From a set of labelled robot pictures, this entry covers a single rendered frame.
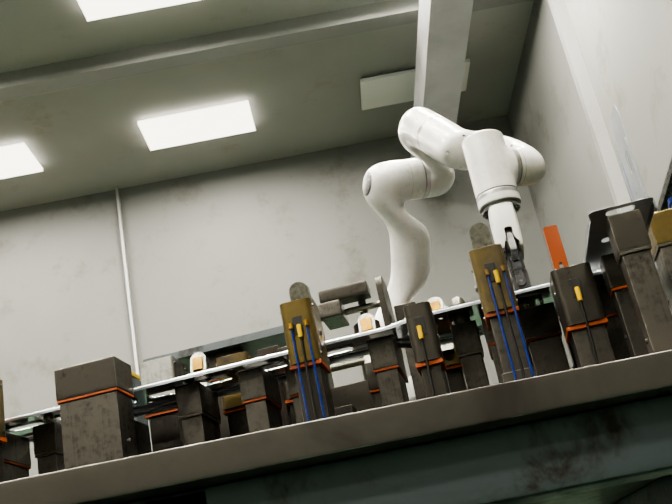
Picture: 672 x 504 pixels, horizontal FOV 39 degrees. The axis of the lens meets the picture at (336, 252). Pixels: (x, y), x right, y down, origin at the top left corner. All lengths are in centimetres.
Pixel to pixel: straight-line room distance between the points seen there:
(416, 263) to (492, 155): 52
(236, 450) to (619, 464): 42
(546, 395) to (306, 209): 1042
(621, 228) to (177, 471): 78
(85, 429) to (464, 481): 90
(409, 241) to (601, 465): 130
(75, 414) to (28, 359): 970
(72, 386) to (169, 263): 962
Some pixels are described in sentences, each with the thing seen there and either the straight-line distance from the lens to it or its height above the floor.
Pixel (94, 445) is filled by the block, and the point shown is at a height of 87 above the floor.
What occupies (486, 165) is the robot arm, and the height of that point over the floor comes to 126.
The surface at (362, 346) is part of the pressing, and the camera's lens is 191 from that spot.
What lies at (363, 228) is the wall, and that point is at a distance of 1131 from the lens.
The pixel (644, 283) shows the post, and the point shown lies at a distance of 149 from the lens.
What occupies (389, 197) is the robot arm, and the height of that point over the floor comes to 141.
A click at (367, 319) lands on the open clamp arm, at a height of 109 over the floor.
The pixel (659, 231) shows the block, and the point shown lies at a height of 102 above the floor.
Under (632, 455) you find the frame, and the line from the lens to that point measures 112.
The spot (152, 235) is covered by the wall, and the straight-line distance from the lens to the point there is 1161.
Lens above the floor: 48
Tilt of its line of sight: 22 degrees up
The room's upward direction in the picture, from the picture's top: 12 degrees counter-clockwise
